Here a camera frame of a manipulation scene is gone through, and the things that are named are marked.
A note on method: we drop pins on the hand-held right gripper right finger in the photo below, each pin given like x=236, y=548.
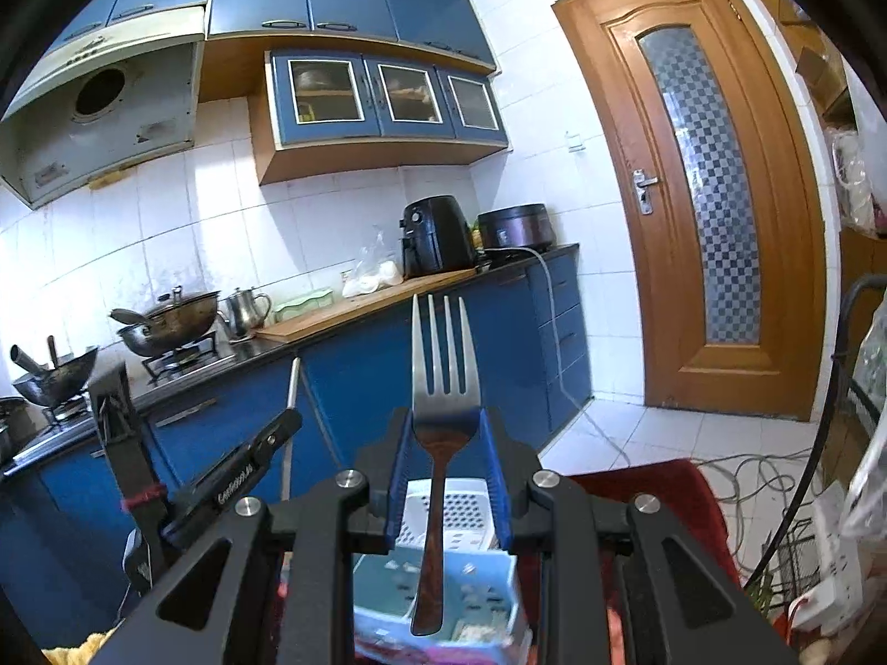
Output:
x=497, y=485

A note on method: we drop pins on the wooden cutting board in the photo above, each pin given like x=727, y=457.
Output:
x=346, y=312

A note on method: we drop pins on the blue white utensil basket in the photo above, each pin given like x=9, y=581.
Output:
x=459, y=519

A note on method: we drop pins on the clear bag with vegetables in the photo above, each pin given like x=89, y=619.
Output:
x=870, y=395

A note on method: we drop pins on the steel kettle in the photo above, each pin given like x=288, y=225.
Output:
x=242, y=312

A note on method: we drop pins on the grey range hood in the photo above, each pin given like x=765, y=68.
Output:
x=138, y=104

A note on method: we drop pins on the white power strip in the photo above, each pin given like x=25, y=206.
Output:
x=831, y=554

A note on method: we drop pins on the dark rice cooker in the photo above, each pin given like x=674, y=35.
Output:
x=516, y=225

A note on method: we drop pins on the cardboard box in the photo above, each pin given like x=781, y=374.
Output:
x=818, y=73

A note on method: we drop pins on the wooden door with glass panel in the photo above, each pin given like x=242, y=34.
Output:
x=624, y=291

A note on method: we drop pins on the black air fryer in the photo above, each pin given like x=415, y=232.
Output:
x=436, y=235

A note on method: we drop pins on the steel wok with lid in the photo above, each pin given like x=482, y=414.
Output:
x=173, y=322

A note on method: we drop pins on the pale bags on shelf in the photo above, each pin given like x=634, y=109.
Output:
x=856, y=180

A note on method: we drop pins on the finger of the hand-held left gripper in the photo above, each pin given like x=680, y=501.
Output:
x=277, y=429

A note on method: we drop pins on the steel fork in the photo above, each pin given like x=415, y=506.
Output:
x=443, y=402

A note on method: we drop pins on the clear plastic bag with buns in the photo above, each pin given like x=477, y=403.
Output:
x=371, y=270

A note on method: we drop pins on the blue glass-door wall cabinet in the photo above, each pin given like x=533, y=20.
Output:
x=371, y=111

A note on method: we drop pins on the white hanging plastic bag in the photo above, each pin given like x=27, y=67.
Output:
x=866, y=111

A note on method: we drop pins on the gas stove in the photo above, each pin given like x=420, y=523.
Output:
x=187, y=361

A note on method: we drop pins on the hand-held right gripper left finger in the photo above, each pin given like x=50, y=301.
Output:
x=400, y=485

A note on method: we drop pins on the pale chopstick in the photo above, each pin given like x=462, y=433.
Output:
x=292, y=395

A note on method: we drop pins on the green tissue box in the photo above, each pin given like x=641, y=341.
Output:
x=301, y=305

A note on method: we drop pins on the yellow cloth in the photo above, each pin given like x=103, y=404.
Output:
x=69, y=648

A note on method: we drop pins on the blue lower kitchen cabinets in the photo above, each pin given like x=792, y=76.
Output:
x=360, y=388

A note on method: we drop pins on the white wall switch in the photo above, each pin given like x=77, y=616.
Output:
x=573, y=140

